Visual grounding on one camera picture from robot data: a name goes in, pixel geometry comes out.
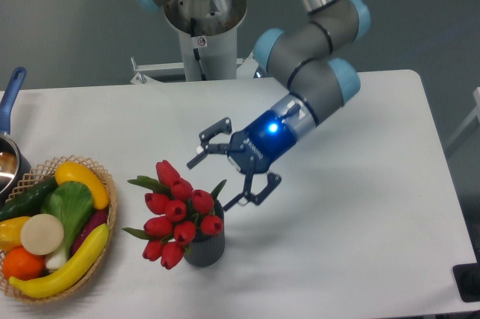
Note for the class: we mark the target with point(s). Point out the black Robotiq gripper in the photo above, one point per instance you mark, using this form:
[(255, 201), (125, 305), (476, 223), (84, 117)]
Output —
[(262, 142)]

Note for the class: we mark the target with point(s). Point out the red tulip bouquet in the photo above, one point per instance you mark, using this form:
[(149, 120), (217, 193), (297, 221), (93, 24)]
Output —
[(179, 210)]

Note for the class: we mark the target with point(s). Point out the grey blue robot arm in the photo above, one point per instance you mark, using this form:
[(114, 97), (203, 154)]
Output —
[(317, 83)]

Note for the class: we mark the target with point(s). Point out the dark grey ribbed vase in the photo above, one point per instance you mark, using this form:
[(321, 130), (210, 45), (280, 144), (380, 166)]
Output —
[(206, 250)]

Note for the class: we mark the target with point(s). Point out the purple sweet potato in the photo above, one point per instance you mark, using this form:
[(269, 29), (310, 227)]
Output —
[(98, 217)]

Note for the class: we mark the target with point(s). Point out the green bok choy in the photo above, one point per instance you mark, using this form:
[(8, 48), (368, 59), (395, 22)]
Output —
[(72, 204)]

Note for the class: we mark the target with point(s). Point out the woven wicker basket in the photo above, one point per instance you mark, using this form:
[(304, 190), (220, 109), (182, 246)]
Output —
[(42, 172)]

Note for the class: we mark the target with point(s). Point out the long yellow banana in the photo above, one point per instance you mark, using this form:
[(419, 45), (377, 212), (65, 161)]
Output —
[(69, 274)]

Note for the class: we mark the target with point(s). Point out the beige round radish slice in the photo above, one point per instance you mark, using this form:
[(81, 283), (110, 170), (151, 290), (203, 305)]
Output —
[(42, 234)]

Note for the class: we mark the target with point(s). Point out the green cucumber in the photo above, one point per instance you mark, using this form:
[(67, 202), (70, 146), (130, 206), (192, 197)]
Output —
[(30, 201)]

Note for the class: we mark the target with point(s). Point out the black device at edge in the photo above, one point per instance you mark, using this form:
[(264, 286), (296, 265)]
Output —
[(467, 281)]

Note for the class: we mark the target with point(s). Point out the yellow bell pepper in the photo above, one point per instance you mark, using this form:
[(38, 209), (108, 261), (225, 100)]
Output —
[(10, 233)]

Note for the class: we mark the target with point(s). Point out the orange fruit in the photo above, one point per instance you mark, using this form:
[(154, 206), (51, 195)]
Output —
[(21, 264)]

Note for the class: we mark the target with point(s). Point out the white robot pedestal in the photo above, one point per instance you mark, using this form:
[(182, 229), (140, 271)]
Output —
[(202, 58)]

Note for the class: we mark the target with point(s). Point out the white frame at right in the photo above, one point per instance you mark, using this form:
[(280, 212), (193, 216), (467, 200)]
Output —
[(465, 129)]

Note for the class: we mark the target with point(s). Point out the blue handled saucepan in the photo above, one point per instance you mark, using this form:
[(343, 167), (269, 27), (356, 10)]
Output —
[(13, 163)]

